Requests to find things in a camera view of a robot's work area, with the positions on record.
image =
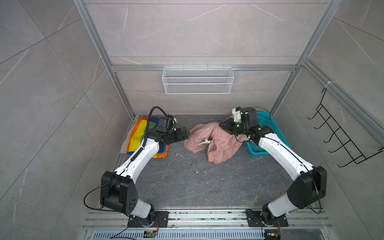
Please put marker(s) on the white wire wall basket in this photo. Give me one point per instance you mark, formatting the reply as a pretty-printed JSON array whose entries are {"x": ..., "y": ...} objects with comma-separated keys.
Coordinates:
[{"x": 197, "y": 80}]

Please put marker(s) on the pink shorts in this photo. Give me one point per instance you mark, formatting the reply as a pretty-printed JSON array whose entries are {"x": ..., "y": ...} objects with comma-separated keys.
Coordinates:
[{"x": 221, "y": 145}]

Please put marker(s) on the aluminium frame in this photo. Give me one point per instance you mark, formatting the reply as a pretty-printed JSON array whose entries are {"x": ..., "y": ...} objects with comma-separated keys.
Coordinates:
[{"x": 280, "y": 63}]

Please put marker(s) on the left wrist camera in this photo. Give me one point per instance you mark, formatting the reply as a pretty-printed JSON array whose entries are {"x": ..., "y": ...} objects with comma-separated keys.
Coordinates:
[{"x": 166, "y": 124}]

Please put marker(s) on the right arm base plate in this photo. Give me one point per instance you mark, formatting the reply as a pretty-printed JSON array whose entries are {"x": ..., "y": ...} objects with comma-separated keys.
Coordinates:
[{"x": 263, "y": 218}]

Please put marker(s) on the rainbow striped shorts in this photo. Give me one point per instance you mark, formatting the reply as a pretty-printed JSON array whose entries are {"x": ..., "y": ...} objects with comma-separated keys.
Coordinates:
[{"x": 137, "y": 136}]

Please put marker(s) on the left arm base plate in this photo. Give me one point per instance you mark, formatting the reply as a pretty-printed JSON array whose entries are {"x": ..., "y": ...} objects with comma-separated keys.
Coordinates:
[{"x": 153, "y": 220}]

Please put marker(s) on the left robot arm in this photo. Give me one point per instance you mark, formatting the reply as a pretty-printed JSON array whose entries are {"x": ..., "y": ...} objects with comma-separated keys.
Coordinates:
[{"x": 118, "y": 190}]

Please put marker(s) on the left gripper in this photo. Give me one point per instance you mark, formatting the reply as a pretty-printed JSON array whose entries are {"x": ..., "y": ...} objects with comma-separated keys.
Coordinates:
[{"x": 180, "y": 136}]

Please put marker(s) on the black wire hook rack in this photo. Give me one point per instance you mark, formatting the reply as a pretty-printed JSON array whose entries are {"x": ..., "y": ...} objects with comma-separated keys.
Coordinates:
[{"x": 340, "y": 134}]

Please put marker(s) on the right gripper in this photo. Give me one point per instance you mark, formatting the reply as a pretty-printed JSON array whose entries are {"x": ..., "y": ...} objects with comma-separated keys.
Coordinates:
[{"x": 230, "y": 121}]

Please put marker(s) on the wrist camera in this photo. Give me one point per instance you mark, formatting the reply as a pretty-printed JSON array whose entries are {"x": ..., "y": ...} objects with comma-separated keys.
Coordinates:
[
  {"x": 166, "y": 124},
  {"x": 246, "y": 115}
]

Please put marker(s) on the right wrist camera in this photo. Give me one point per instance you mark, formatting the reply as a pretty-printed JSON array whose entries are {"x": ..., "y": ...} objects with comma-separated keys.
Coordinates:
[{"x": 246, "y": 115}]

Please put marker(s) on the beige shorts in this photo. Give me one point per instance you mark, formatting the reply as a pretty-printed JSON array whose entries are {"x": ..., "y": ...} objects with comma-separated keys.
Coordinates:
[{"x": 127, "y": 138}]

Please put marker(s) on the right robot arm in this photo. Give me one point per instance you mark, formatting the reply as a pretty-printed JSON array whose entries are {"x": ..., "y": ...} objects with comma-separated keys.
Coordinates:
[{"x": 310, "y": 182}]

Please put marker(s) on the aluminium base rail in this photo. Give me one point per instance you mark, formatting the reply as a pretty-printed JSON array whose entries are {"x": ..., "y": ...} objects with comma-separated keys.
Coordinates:
[{"x": 211, "y": 223}]

